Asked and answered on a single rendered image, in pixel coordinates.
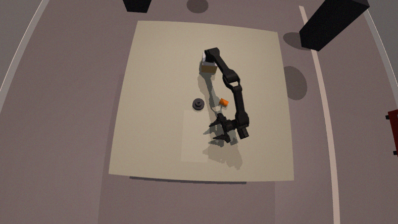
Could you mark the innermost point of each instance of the orange knob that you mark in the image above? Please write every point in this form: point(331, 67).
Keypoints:
point(223, 102)

